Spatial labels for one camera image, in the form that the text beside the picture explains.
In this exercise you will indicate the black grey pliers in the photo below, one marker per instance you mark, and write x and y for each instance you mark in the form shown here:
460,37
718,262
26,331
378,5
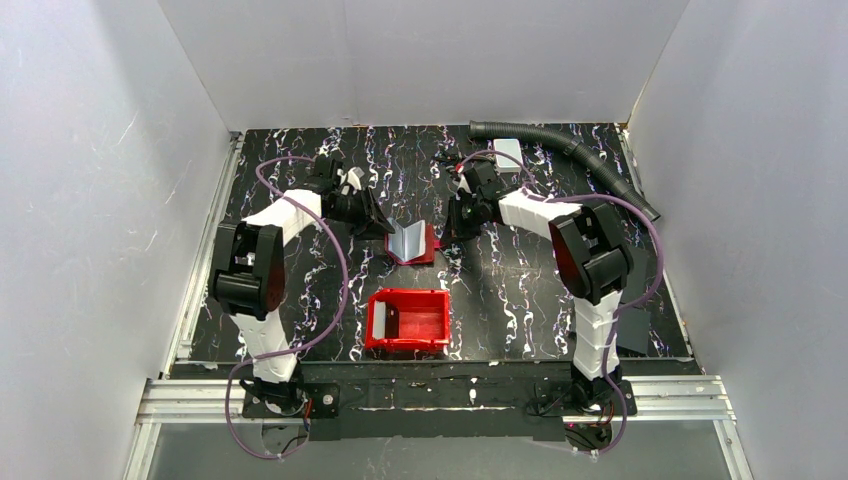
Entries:
451,160

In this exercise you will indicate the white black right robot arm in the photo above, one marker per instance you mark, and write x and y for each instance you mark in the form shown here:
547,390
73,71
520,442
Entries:
591,256

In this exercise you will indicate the black card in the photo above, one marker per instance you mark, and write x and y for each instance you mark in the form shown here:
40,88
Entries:
637,280
634,333

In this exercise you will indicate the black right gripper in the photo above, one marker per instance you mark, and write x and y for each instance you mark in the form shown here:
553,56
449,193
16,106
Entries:
460,216

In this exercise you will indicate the upper black card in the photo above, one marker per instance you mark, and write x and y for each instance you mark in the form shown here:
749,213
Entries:
637,280

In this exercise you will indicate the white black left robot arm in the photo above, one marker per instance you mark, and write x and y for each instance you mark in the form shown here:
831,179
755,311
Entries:
247,271

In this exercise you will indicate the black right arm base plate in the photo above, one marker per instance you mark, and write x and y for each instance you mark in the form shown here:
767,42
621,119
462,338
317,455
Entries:
564,398

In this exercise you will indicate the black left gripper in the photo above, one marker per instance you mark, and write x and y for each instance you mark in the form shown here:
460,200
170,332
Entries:
361,209

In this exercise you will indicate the white rectangular box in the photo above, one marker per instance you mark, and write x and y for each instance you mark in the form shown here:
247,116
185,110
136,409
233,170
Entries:
509,158

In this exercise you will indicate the aluminium frame rail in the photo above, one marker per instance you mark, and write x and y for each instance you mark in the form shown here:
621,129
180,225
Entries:
458,413

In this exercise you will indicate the lower black card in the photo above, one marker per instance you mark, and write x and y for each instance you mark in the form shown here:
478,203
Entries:
634,333

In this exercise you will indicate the red plastic bin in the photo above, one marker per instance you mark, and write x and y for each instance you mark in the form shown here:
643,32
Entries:
408,320

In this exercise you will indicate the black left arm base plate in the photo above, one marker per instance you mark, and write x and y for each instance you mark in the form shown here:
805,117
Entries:
295,398

